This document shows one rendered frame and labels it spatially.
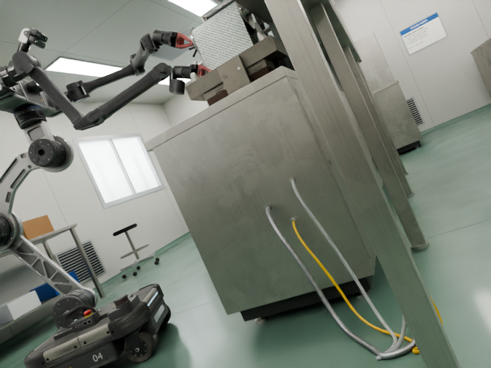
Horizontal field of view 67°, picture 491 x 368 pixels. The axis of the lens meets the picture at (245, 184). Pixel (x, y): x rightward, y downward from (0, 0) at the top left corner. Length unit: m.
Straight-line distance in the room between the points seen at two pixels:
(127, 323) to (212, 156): 0.89
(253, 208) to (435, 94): 5.97
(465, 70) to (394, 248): 6.49
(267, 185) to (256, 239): 0.22
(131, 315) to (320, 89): 1.42
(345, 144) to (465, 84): 6.46
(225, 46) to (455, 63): 5.82
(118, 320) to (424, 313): 1.37
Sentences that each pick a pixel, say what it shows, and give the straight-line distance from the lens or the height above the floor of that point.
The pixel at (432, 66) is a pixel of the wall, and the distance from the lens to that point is 7.18.
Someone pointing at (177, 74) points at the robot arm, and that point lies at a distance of 1.78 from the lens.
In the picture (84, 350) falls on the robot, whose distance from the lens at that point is 1.98.
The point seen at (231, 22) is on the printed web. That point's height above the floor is 1.23.
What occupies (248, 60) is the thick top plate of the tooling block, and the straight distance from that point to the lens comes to 1.45.
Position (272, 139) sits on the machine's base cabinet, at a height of 0.68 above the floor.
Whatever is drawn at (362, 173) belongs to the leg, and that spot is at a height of 0.51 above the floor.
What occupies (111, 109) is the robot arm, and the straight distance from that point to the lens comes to 1.83.
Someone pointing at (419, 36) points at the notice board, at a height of 1.54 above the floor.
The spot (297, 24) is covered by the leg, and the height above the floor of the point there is 0.84.
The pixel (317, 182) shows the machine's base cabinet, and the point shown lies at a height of 0.48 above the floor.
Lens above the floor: 0.60
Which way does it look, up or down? 1 degrees down
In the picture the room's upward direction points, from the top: 24 degrees counter-clockwise
